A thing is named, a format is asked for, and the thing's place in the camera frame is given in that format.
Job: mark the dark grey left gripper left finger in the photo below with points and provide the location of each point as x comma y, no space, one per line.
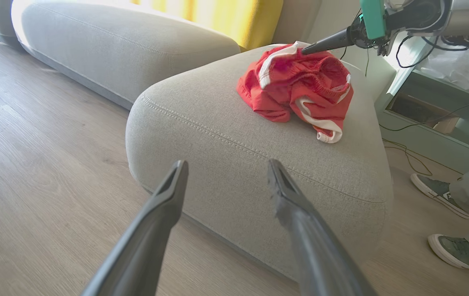
152,230

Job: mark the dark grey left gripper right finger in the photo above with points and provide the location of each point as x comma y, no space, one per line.
316,246

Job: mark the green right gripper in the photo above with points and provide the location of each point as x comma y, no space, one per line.
372,18

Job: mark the red shorts with white stripes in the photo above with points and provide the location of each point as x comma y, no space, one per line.
300,86

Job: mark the grey sofa back cushion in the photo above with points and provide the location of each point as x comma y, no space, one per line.
296,20

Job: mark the yellow sofa cushion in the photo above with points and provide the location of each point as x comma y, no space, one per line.
218,16

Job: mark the pale green low cabinet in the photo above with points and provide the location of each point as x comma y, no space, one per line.
419,131

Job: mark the grey sneaker with white sole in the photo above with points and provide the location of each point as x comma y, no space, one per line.
435,191
456,250

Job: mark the clear plastic bag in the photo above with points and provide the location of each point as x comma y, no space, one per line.
464,65

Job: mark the long grey sofa section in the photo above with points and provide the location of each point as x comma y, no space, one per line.
115,45

